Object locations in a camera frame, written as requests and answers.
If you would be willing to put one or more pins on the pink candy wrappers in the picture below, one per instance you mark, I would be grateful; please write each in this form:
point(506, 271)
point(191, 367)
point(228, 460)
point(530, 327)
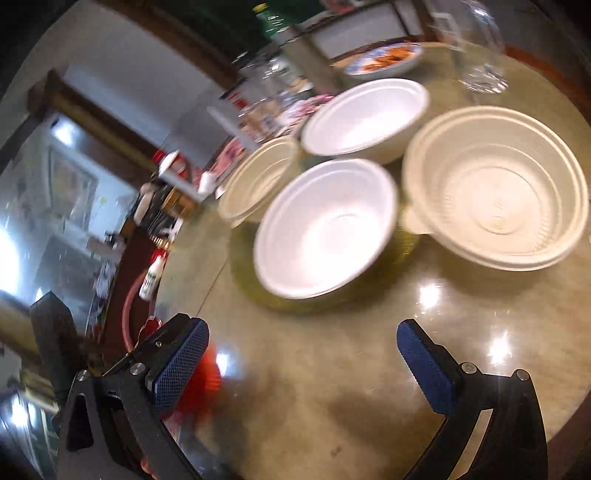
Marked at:
point(314, 105)

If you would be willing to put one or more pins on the small white cup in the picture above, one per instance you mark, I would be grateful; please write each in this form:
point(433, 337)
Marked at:
point(206, 182)

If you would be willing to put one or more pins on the blue patterned plate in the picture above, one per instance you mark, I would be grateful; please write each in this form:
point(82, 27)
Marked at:
point(392, 69)

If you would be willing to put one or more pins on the gold round turntable mat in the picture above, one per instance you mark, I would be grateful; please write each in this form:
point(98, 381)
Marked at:
point(244, 277)

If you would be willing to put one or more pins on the white foam bowl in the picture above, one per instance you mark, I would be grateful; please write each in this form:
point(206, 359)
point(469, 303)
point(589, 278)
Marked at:
point(364, 122)
point(323, 230)

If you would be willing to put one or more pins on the red and white liquor bottle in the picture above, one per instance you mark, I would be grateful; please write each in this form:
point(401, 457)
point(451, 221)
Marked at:
point(173, 167)

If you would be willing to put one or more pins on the white glue bottle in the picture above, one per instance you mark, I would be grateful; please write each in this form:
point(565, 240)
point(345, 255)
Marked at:
point(151, 279)

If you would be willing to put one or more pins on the large cream plastic bowl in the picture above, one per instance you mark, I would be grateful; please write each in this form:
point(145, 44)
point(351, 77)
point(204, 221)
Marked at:
point(494, 189)

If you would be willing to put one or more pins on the clear drinking glass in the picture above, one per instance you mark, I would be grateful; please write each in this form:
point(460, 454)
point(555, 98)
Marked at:
point(480, 50)

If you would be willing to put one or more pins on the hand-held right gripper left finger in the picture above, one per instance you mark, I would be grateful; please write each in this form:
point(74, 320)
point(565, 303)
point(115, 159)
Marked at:
point(178, 364)

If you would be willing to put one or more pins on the green plastic bottle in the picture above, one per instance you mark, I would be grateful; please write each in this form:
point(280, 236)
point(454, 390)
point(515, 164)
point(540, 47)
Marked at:
point(270, 23)

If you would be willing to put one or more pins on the small cream plastic bowl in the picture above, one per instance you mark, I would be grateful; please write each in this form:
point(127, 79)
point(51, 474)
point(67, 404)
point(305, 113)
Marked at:
point(258, 180)

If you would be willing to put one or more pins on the orange fried food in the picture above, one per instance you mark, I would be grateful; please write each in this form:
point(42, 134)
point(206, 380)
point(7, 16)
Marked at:
point(385, 55)

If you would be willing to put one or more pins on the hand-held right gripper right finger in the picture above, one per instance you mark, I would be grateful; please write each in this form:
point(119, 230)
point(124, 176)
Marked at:
point(427, 364)

